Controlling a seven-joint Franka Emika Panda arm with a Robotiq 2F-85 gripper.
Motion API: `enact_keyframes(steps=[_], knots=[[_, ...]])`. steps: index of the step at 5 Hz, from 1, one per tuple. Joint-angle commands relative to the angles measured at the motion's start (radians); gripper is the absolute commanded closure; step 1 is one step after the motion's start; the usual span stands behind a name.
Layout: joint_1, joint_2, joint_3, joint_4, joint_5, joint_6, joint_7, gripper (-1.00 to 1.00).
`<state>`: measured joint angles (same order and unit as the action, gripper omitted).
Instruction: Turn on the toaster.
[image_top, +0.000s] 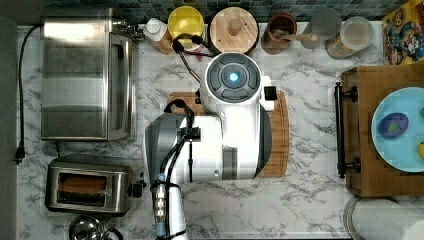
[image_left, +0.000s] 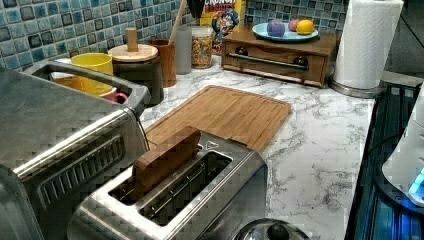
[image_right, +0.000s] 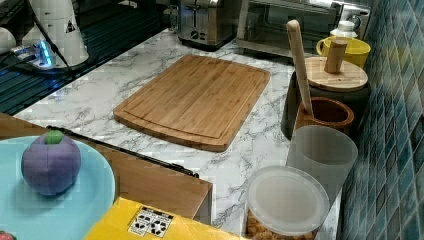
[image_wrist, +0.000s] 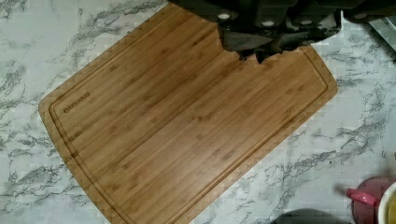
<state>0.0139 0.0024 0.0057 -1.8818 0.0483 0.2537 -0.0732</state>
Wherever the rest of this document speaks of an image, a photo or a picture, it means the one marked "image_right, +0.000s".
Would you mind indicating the clear lidded food jar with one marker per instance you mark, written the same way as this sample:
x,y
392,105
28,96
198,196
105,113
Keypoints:
x,y
284,203

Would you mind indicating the white rounded object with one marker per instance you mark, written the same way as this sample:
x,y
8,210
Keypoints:
x,y
7,40

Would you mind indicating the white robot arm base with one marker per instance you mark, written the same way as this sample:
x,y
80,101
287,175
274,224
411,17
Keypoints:
x,y
55,41

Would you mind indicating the wooden pestle stick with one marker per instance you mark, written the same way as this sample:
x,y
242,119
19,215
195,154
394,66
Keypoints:
x,y
296,45

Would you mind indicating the white soap dispenser bottle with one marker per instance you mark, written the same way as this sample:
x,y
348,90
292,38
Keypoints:
x,y
344,29

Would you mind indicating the brown wooden shelf board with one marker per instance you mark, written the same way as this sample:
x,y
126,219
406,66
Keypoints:
x,y
143,180

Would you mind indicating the frosted translucent plastic cup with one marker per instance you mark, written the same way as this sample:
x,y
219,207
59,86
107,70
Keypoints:
x,y
324,153

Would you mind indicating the light blue plate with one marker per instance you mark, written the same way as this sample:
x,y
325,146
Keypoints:
x,y
28,215

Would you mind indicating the red toy fruit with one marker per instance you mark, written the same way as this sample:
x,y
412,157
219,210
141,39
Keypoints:
x,y
6,236

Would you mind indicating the bamboo cutting board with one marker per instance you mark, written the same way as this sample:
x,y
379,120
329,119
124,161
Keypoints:
x,y
200,102

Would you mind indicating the dark canister with wooden lid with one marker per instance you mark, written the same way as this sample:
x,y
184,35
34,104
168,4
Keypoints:
x,y
349,86

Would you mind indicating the purple toy plum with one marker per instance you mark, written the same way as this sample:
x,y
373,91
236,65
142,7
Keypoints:
x,y
51,164

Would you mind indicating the brown wooden utensil cup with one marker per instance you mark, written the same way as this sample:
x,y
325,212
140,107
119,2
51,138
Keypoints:
x,y
326,112

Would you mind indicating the yellow ceramic mug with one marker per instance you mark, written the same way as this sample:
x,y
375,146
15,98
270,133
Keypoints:
x,y
356,51

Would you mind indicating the yellow cardboard box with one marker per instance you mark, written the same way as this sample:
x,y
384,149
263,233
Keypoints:
x,y
130,220

